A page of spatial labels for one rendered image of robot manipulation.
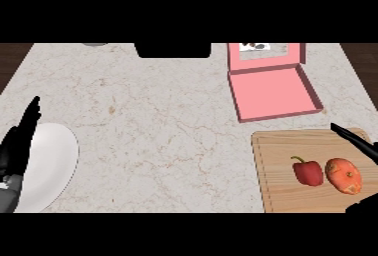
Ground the wooden cutting board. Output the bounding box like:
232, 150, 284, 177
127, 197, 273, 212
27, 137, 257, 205
251, 127, 378, 214

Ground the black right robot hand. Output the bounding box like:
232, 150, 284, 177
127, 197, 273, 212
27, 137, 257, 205
329, 122, 378, 214

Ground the white plate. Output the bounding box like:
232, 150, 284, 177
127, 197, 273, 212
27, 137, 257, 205
13, 123, 81, 214

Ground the pink cardboard box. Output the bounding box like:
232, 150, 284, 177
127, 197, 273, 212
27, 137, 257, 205
226, 43, 325, 124

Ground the orange round fruit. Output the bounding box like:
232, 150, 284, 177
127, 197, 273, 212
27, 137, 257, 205
324, 157, 363, 196

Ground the black rectangular appliance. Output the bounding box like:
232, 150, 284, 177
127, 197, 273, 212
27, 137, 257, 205
133, 43, 213, 60

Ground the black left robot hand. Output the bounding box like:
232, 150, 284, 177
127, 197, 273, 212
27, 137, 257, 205
0, 95, 43, 183

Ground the red bell pepper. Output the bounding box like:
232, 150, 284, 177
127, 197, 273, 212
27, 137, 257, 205
290, 155, 325, 187

